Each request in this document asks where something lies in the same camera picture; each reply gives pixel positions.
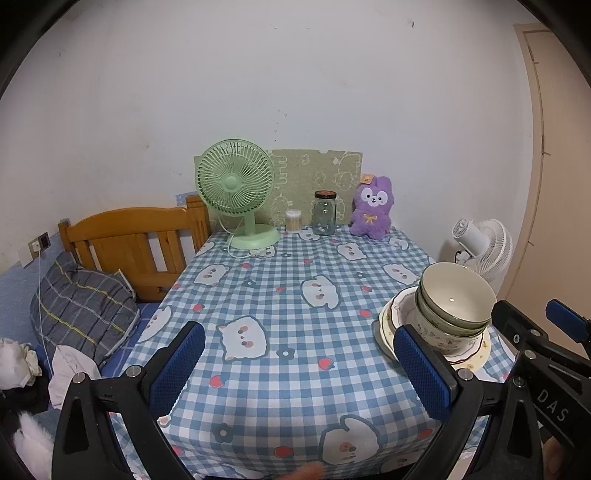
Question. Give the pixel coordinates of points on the white crumpled cloth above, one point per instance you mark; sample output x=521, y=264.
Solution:
x=16, y=364

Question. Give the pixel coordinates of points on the beige door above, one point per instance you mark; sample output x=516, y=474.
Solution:
x=563, y=184

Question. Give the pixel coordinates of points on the large yellow floral plate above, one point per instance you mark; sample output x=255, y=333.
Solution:
x=482, y=353

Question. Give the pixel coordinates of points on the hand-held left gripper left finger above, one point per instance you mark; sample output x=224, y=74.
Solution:
x=178, y=369

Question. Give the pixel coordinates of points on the glass jar with dark lid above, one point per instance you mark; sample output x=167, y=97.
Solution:
x=325, y=219

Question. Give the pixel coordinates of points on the person's right hand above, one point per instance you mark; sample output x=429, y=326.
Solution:
x=551, y=457

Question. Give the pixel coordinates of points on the cotton swab container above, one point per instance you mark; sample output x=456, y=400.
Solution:
x=293, y=221

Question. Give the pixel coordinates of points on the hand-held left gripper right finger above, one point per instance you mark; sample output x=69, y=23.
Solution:
x=422, y=374

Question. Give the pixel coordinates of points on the person's left hand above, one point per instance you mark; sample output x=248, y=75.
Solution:
x=304, y=473

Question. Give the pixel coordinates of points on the green desk fan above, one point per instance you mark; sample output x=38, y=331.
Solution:
x=231, y=182

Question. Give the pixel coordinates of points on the grey plaid pillow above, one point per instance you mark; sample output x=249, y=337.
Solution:
x=78, y=309

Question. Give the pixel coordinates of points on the purple plush toy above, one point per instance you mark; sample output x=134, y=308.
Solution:
x=371, y=221

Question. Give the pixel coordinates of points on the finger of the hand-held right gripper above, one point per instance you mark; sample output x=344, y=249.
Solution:
x=565, y=318
x=512, y=321

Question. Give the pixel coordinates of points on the white plate with red pattern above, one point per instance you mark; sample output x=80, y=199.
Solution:
x=401, y=304

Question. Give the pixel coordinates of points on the wooden bed headboard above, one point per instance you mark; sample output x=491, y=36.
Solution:
x=115, y=230

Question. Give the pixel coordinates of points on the green patterned board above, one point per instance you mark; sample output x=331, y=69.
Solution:
x=314, y=170

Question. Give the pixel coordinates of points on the white floor fan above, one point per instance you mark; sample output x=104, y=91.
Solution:
x=489, y=249

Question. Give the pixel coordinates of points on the cream floral ceramic bowl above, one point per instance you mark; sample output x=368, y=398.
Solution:
x=455, y=286
x=443, y=341
x=427, y=314

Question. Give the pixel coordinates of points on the dark cloth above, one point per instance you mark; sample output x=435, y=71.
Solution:
x=23, y=401

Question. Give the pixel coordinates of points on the white fluffy item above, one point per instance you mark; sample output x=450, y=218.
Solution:
x=32, y=447

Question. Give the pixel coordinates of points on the wall socket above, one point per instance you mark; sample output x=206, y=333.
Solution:
x=44, y=240

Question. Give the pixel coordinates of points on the blue checkered tablecloth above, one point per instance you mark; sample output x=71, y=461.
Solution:
x=277, y=383

